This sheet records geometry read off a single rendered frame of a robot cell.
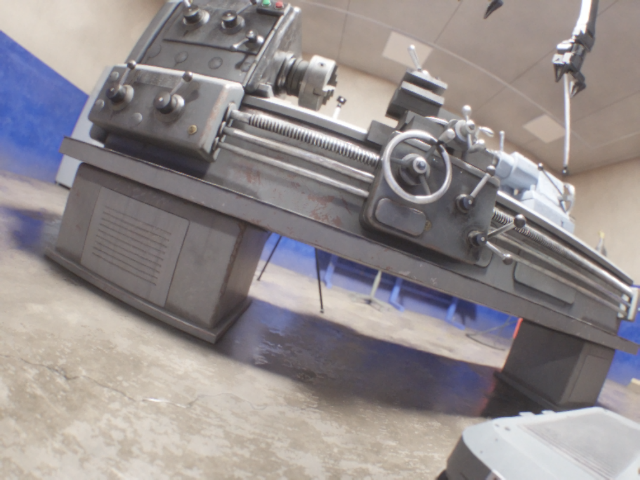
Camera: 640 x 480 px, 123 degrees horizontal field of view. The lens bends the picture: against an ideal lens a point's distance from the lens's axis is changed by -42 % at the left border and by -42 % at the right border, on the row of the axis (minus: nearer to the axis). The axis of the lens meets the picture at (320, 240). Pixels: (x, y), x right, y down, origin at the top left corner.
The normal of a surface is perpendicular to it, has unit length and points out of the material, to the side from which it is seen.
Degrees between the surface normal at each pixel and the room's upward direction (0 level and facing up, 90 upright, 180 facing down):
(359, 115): 90
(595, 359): 90
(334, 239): 90
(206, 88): 90
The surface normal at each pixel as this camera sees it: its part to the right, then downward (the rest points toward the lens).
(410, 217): 0.05, -0.02
